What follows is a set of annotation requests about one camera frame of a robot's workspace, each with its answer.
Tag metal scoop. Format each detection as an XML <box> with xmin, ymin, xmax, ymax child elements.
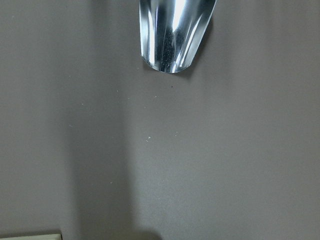
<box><xmin>139</xmin><ymin>0</ymin><xmax>216</xmax><ymax>74</ymax></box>

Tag bamboo cutting board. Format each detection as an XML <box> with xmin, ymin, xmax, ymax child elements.
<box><xmin>0</xmin><ymin>230</ymin><xmax>63</xmax><ymax>240</ymax></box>

